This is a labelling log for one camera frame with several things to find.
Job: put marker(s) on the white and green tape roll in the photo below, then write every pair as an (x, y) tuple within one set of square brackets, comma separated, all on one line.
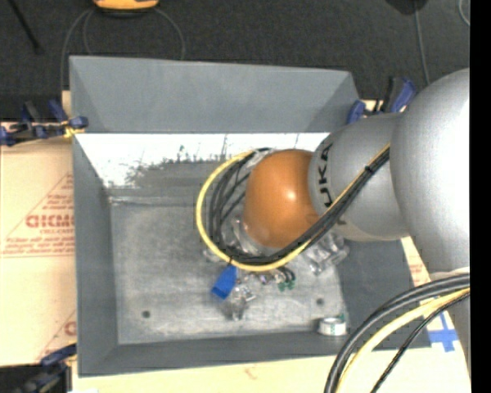
[(331, 326)]

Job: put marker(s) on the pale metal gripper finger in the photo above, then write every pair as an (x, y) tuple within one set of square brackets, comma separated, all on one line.
[(239, 304)]

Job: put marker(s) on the grey metal bin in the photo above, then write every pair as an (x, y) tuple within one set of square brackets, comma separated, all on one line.
[(159, 256)]

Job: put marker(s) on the blue flat block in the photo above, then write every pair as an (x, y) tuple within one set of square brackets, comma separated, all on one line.
[(224, 281)]

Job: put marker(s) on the clear glass thing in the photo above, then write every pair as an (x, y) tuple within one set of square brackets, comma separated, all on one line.
[(326, 257)]

